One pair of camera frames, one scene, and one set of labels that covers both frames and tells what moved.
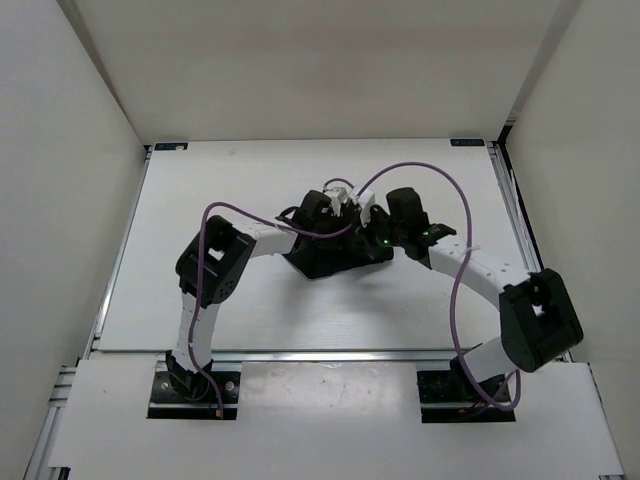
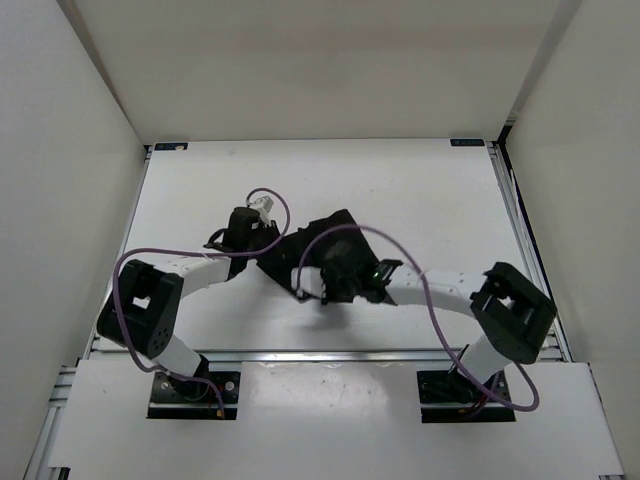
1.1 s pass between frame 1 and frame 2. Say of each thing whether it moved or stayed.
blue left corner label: stayed
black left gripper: moved
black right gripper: moved
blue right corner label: stayed
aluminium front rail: stayed
